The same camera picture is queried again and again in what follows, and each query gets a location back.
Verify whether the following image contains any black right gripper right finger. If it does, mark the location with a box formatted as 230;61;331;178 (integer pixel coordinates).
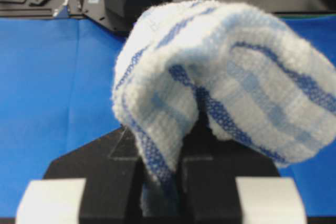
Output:
178;112;279;223

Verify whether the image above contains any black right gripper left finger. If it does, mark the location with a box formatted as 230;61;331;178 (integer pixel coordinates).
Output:
43;126;144;223

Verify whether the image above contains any white blue-striped towel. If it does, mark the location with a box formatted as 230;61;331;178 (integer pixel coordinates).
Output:
111;0;335;217

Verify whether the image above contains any blue table mat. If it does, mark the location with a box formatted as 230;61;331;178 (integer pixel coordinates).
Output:
0;15;336;219

